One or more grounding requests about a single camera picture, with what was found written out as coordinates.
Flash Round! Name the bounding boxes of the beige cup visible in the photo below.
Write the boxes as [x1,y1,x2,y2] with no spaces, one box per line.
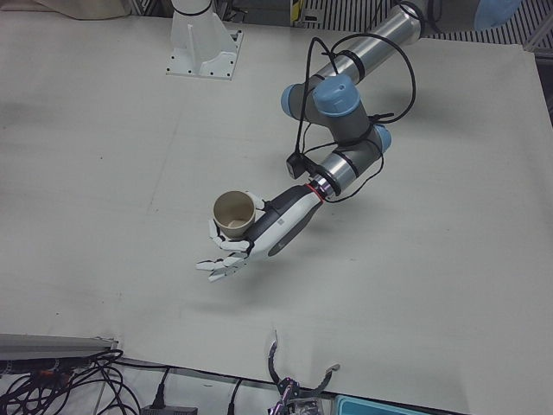
[212,189,257,239]

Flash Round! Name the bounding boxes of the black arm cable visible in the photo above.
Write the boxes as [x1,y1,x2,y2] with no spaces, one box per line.
[293,36,418,204]

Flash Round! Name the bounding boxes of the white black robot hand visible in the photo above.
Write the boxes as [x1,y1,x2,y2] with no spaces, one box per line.
[194,183,325,284]

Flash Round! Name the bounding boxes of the aluminium extrusion post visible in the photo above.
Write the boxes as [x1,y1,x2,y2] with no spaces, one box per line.
[0,332,121,361]

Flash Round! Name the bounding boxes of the black hub with orange ports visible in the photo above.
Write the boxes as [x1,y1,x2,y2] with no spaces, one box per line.
[0,361,73,384]

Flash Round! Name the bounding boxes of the light blue plastic box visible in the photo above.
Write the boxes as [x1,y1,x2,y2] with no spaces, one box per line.
[334,393,461,415]

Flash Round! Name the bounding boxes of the black cable with plug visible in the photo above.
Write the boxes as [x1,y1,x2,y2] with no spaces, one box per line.
[153,366,173,408]

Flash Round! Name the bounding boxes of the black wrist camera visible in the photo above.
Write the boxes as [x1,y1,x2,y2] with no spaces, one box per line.
[284,149,323,181]

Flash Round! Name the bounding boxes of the white pedestal bracket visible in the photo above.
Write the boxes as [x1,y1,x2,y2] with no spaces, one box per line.
[165,0,245,83]

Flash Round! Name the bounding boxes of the silver reacher grabber tool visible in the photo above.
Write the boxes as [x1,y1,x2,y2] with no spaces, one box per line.
[266,330,342,415]

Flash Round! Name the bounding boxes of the black power adapter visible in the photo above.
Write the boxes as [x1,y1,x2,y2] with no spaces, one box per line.
[141,404,199,415]

